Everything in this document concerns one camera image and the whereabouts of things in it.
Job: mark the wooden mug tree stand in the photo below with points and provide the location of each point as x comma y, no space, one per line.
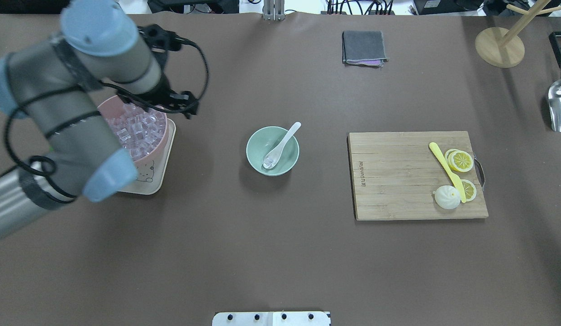
502,47

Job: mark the clear ice cubes pile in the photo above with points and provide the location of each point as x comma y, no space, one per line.
140,129

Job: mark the lemon slice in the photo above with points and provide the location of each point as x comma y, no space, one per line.
459,160
469,189

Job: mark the pink bowl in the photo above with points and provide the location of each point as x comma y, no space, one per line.
160,147

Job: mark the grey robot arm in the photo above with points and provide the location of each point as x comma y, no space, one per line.
60,145

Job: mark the grey folded cloth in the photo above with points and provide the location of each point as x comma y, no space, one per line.
363,48

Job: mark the upper lemon slice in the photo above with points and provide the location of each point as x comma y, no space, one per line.
459,160

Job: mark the yellow plastic knife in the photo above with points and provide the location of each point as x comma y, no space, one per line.
455,179

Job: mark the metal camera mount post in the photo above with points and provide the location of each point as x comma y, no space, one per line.
273,10

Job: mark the beige plastic tray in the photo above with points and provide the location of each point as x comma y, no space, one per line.
151,173

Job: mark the mint green bowl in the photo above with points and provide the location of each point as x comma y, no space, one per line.
263,141

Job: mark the black device at edge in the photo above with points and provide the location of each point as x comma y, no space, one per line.
555,42

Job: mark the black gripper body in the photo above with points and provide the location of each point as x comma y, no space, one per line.
160,90

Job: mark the white ceramic spoon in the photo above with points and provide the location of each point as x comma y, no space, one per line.
272,158

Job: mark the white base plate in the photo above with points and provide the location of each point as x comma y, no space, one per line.
278,318

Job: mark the lower lemon slice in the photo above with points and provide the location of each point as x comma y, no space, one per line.
469,189

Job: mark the white steamed bun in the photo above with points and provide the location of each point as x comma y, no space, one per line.
447,197

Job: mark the bamboo cutting board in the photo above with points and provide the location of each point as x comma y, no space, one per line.
395,174

